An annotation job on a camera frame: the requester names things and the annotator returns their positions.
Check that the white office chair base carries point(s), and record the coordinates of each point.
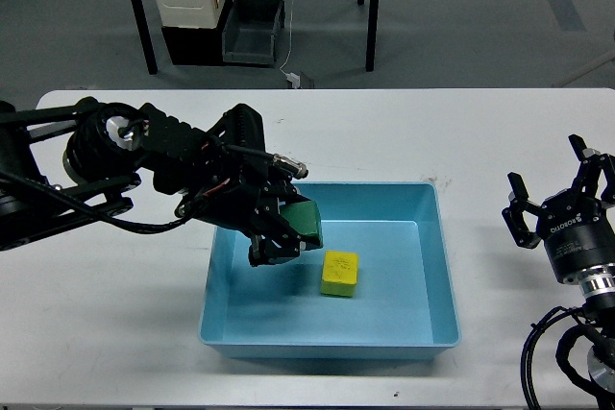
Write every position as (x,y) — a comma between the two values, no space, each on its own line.
(585,69)

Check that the green block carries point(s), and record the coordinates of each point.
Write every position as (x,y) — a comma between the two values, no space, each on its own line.
(305,219)

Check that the black box under crate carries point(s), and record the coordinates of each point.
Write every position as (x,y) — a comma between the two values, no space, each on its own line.
(197,46)

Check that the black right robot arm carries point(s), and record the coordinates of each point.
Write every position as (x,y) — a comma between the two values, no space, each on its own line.
(585,351)

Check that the grey plastic bin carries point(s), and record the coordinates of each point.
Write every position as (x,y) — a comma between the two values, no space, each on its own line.
(250,35)

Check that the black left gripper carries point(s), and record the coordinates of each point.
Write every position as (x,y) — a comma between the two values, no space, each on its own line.
(254,206)

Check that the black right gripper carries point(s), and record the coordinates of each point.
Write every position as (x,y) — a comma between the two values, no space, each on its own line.
(574,229)

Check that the black table leg right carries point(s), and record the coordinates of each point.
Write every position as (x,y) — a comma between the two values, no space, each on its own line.
(372,27)

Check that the black table leg left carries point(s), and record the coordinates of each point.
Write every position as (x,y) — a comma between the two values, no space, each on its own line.
(144,36)

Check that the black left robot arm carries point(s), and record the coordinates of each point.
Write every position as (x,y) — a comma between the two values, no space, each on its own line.
(67,167)

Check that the yellow block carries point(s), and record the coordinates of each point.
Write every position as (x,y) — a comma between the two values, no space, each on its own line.
(339,274)

